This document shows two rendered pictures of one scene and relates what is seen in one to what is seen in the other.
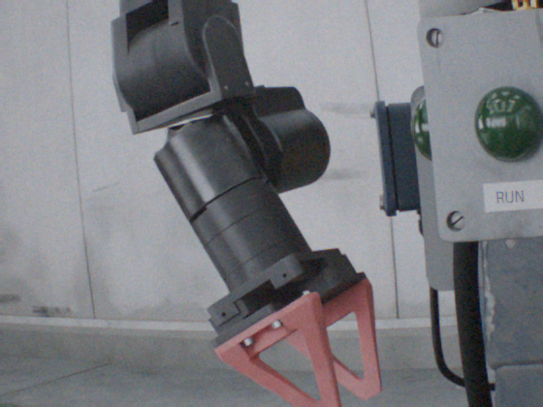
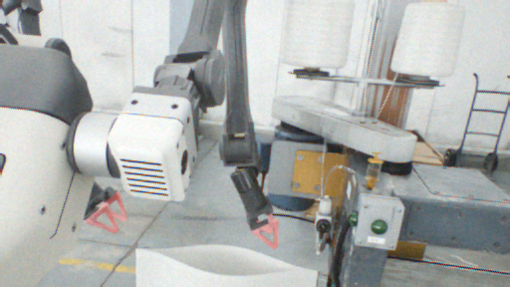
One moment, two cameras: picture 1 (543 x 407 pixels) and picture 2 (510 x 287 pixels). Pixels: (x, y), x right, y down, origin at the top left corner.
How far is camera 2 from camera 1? 0.57 m
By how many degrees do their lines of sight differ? 28
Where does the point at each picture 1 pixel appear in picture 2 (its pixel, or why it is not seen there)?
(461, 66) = (370, 213)
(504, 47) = (382, 211)
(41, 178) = not seen: outside the picture
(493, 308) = (352, 250)
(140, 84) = (231, 156)
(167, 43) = (243, 148)
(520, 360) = (357, 262)
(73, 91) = not seen: outside the picture
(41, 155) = not seen: outside the picture
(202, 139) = (247, 173)
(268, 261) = (260, 205)
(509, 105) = (382, 226)
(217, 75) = (255, 158)
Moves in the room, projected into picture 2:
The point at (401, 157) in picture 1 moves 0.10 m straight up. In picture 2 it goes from (265, 156) to (268, 123)
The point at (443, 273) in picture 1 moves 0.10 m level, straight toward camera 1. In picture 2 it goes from (272, 189) to (284, 202)
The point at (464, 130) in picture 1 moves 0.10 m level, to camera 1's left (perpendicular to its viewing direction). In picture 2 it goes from (367, 225) to (320, 231)
